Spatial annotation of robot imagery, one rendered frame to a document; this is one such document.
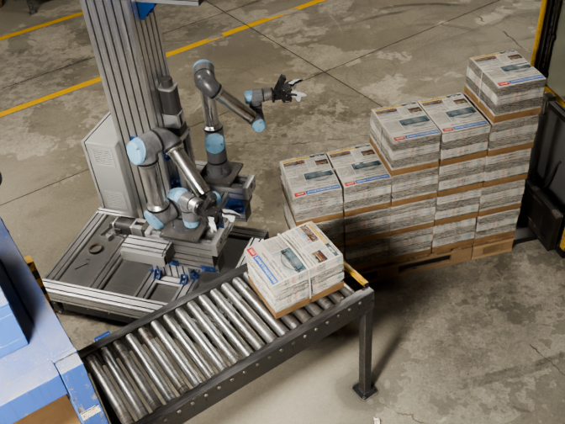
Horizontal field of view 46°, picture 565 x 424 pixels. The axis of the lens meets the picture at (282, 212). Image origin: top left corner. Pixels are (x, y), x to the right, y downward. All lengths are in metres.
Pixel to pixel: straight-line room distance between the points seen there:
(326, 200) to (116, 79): 1.32
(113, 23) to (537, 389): 2.90
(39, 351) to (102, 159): 1.69
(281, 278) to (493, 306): 1.74
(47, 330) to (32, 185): 3.54
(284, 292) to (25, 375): 1.28
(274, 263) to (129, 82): 1.15
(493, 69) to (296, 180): 1.27
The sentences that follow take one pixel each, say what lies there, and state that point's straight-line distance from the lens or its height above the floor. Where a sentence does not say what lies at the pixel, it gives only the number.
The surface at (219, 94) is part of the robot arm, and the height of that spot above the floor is 1.35.
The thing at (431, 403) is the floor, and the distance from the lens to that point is 3.85.
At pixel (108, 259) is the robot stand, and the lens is 4.50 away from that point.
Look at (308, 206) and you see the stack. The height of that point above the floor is 0.74.
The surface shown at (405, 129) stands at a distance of 3.84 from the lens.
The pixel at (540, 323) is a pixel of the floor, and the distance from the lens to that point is 4.32.
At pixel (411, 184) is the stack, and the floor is 0.74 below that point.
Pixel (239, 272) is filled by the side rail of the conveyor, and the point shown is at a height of 0.80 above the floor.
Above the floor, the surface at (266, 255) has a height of 1.03.
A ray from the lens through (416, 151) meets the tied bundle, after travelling 3.83.
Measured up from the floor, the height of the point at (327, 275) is 0.94.
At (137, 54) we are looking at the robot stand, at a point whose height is 1.76.
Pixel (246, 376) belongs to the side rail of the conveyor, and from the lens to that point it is 3.04.
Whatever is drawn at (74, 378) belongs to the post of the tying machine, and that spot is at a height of 1.50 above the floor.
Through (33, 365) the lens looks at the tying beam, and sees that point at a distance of 2.25.
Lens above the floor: 3.18
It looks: 40 degrees down
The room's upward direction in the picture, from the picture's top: 5 degrees counter-clockwise
